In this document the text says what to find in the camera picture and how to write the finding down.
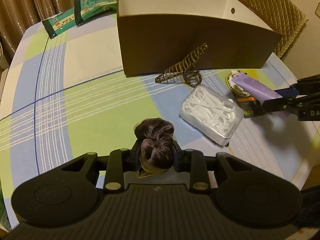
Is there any clear floss pick box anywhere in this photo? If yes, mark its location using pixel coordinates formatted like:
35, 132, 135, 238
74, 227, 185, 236
180, 85, 244, 146

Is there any brown cardboard box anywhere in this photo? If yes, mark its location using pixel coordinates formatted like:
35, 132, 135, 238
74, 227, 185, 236
117, 0, 282, 77

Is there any purple cream tube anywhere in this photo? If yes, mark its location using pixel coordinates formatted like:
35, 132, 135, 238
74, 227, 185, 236
232, 72, 283, 113

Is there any dark velvet scrunchie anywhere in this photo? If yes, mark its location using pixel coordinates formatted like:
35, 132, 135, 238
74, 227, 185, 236
134, 118, 175, 178

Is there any green snack packet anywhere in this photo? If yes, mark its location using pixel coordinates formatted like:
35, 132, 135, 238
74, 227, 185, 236
73, 0, 117, 26
42, 8, 76, 38

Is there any quilted beige chair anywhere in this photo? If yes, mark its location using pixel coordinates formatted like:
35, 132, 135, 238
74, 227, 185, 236
245, 0, 308, 59

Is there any checked tablecloth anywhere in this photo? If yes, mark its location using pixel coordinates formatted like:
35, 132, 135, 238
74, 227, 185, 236
1, 14, 319, 228

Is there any green carded balm jar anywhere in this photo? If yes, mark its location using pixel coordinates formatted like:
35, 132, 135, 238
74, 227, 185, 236
226, 70, 266, 118

